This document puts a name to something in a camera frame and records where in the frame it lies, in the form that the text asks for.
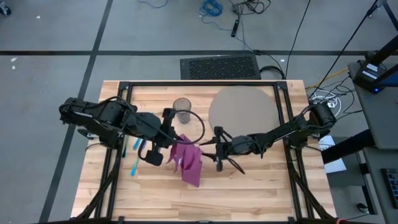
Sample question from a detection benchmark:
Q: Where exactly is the black labelled device box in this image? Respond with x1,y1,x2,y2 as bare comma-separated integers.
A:
353,60,398,94

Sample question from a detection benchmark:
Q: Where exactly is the black left camera cable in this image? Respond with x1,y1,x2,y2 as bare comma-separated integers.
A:
138,109,206,163

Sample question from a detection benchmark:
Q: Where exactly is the magenta cloth napkin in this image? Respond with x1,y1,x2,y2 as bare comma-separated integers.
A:
167,134,204,188

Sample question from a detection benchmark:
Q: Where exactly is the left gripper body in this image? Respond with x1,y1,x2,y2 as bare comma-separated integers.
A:
154,108,178,150

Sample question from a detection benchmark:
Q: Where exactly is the grey side table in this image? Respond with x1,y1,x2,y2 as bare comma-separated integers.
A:
347,60,398,151

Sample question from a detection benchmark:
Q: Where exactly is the thin black cable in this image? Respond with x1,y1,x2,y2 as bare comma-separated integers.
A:
284,0,312,78

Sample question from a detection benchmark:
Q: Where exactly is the black cable bundle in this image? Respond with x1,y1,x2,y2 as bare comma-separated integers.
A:
231,0,272,16

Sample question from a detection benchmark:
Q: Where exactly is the black computer mouse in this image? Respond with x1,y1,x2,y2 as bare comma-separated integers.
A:
356,202,370,215

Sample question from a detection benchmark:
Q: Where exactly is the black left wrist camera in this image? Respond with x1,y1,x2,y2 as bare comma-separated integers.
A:
144,149,164,167

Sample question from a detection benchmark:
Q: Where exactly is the black tripod stand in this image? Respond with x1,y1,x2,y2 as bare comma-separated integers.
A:
365,0,398,86

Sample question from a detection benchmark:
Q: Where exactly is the thick black cable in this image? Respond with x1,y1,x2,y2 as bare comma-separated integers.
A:
310,0,379,97

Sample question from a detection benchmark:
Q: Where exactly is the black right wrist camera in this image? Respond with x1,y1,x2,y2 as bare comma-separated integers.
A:
230,134,249,149

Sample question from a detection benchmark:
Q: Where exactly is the yellow cable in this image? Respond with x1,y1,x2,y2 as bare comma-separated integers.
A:
306,67,349,91

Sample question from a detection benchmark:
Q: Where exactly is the black metal table frame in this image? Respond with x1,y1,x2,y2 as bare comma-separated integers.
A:
74,80,338,224

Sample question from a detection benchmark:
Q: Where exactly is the black cable coil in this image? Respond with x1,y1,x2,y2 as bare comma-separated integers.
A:
259,65,286,80

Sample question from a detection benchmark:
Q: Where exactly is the white cable coil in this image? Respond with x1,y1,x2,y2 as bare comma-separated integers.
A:
310,88,342,110

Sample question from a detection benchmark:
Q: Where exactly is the blue cable coil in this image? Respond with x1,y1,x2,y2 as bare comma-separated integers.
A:
198,0,224,32

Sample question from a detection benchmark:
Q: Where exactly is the white paper sheet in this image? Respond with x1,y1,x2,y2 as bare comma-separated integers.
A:
317,135,348,174

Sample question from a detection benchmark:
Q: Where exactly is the black keyboard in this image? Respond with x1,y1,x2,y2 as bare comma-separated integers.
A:
381,167,398,210

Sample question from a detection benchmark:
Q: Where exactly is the clear faceted glass tumbler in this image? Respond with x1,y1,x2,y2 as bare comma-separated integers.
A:
172,97,192,124

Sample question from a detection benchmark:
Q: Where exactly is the round grey placemat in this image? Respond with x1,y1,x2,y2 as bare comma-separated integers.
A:
208,86,280,138

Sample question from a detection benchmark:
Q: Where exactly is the grey desk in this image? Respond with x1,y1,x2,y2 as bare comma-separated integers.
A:
362,146,398,224

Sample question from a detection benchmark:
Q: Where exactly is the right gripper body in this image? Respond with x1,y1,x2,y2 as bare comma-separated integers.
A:
214,126,233,172

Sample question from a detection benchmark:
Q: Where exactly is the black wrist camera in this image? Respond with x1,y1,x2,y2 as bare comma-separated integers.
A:
230,134,249,149
144,149,164,167

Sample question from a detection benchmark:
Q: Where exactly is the black power strip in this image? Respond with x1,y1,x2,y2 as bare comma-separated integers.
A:
230,18,241,38

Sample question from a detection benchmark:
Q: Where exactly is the black stand beam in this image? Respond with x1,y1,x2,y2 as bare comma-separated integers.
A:
322,129,377,165

